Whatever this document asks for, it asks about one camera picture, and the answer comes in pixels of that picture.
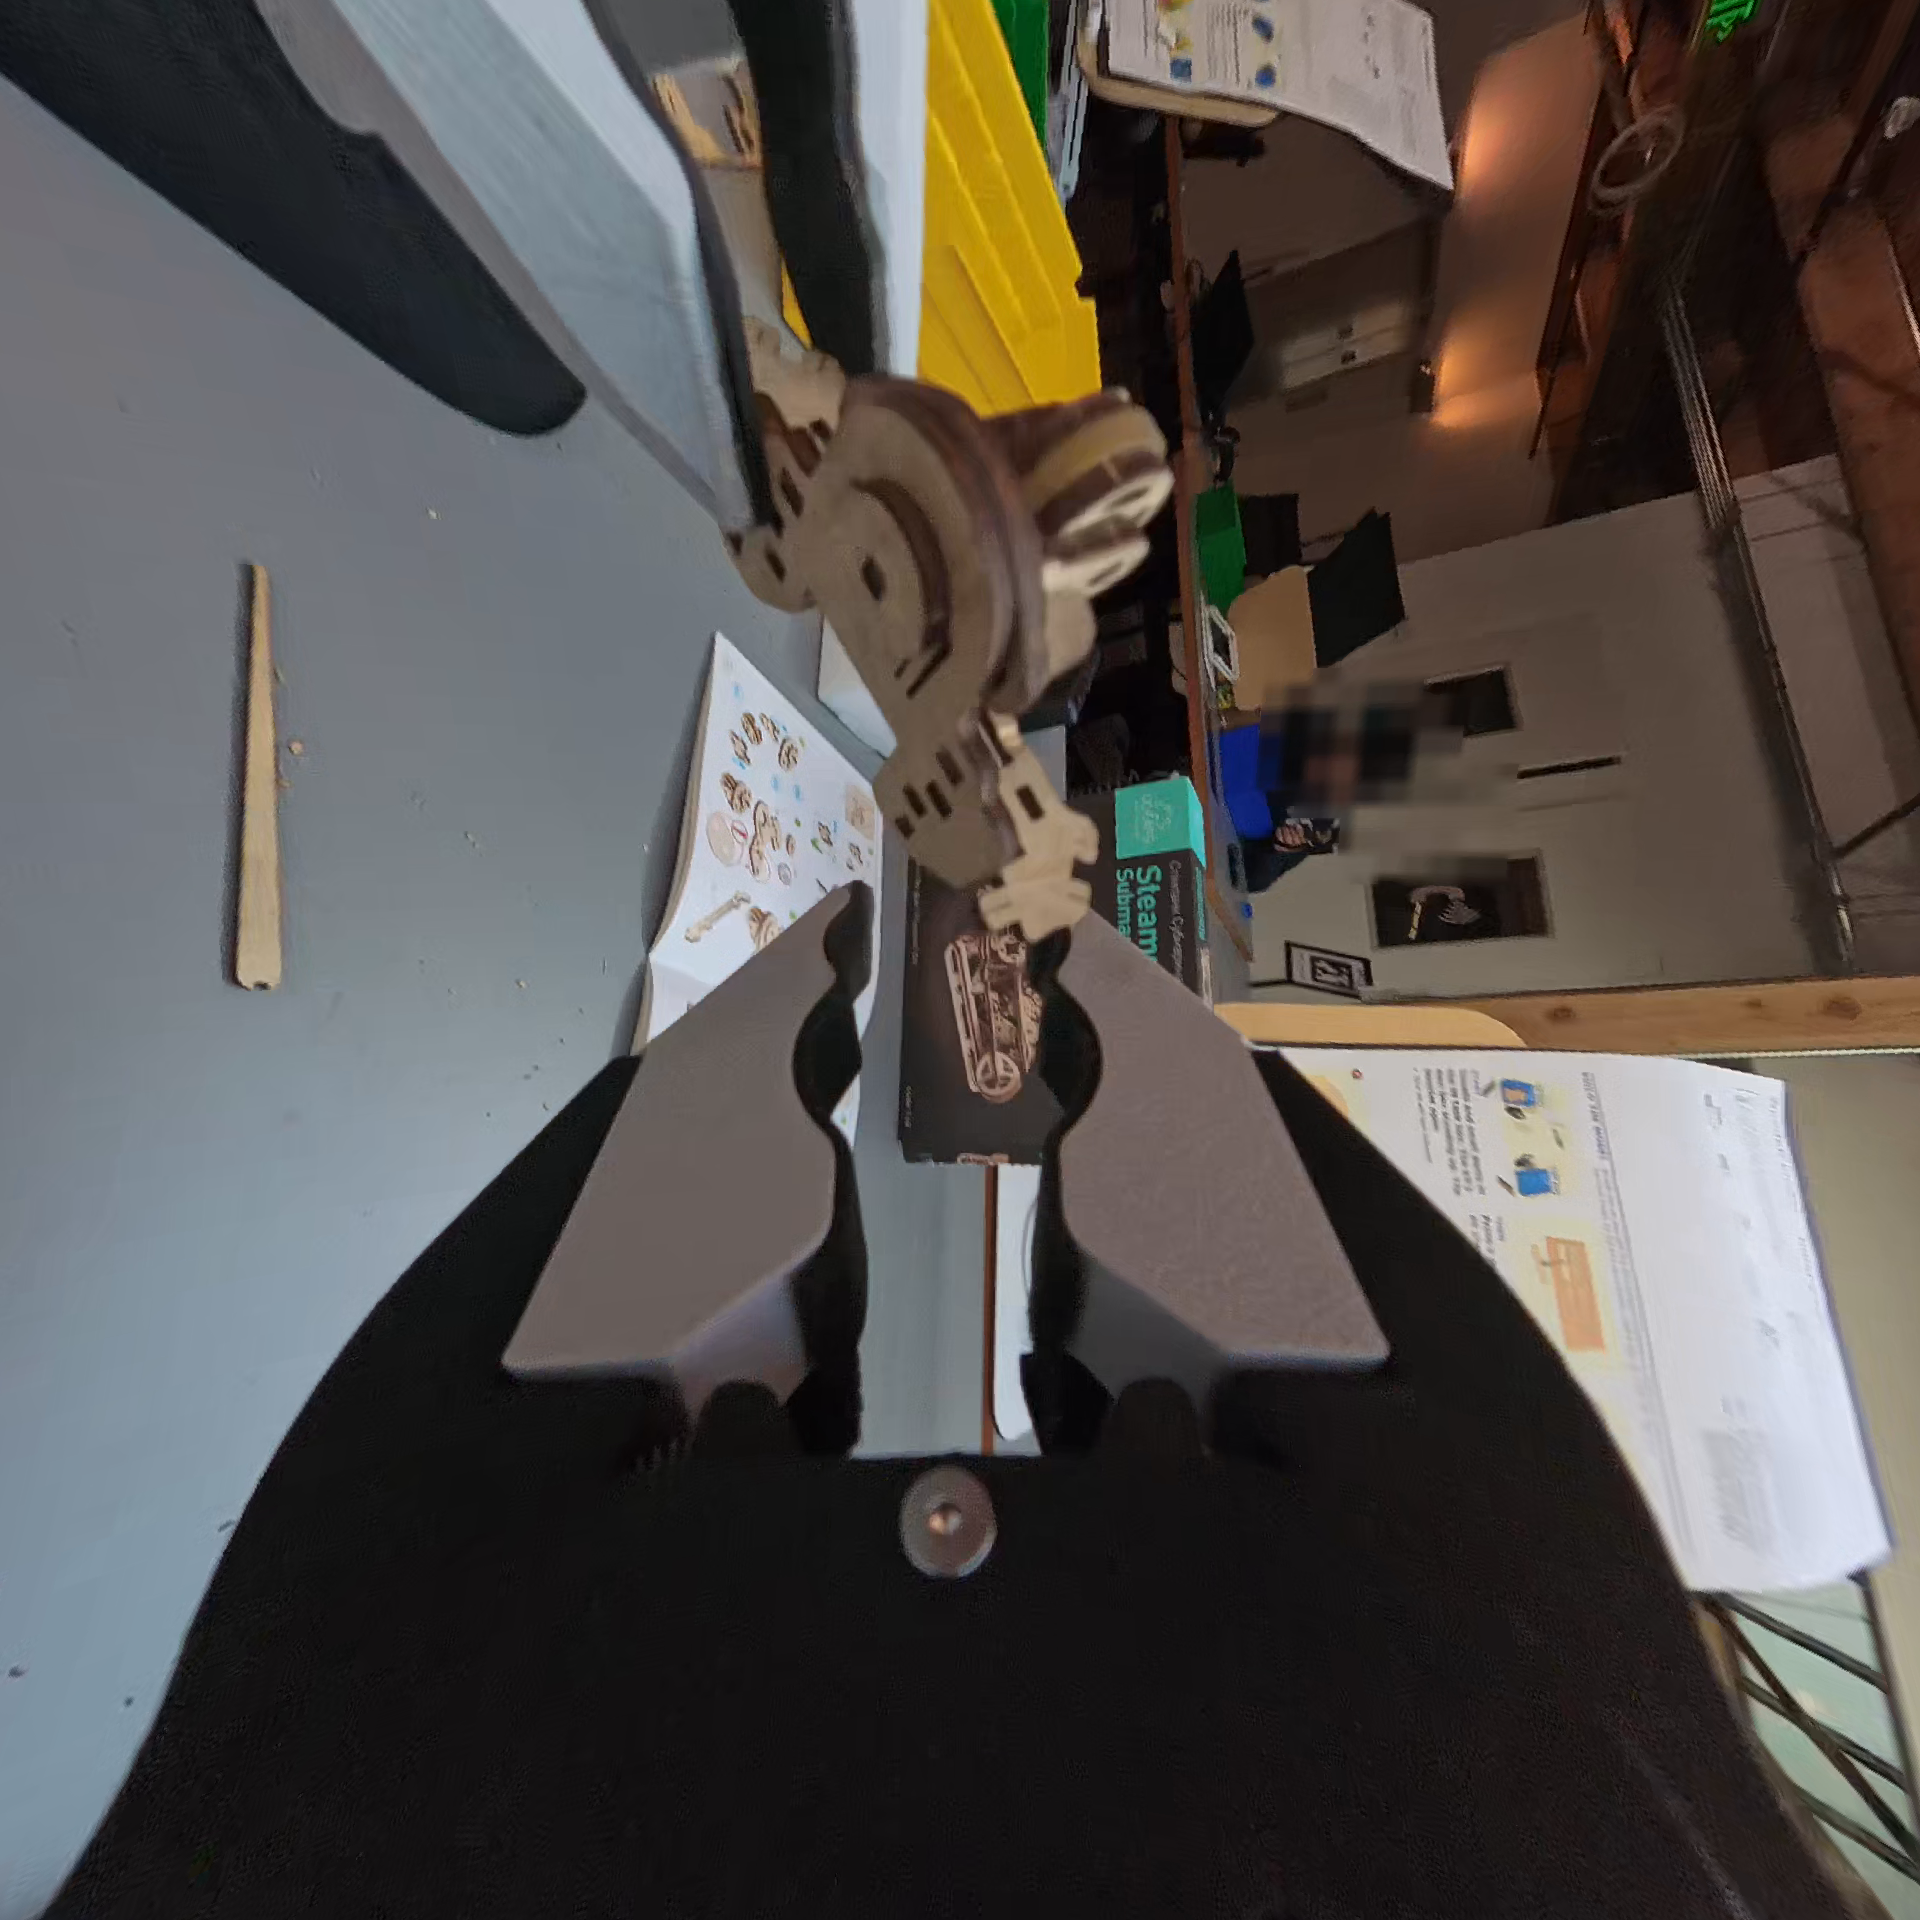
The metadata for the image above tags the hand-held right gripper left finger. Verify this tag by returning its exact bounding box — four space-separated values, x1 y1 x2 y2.
501 882 880 1459

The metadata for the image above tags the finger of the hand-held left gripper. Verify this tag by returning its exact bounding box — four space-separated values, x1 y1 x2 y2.
732 0 927 381
254 0 791 538

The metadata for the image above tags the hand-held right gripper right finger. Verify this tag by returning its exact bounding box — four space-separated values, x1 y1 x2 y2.
1019 913 1392 1454

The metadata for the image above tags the wooden model assembly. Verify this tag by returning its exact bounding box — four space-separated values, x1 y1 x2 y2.
652 66 1175 940

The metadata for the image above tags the black model kit box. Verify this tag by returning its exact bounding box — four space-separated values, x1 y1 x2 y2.
895 773 1209 1165

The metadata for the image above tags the yellow plastic bin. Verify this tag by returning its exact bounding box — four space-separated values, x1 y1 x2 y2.
786 0 1104 423

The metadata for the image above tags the green plastic bin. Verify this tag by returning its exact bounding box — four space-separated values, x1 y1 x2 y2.
990 0 1059 144

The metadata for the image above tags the wooden sheet stand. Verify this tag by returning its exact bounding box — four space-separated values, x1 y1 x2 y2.
1213 1003 1520 1056

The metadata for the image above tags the black padded wrist rest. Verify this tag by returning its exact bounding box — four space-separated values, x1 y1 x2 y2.
0 0 587 438

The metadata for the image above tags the illustrated assembly booklet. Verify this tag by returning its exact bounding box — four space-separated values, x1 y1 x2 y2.
629 630 887 1150

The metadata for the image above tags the printed instruction sheet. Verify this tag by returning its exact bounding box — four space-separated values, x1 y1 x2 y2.
1273 1051 1896 1596
1102 0 1458 190

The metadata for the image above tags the thin wooden stick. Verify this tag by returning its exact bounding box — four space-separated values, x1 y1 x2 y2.
232 562 287 993

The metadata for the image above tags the black metal frame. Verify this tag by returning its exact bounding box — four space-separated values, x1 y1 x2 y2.
1693 1573 1920 1897

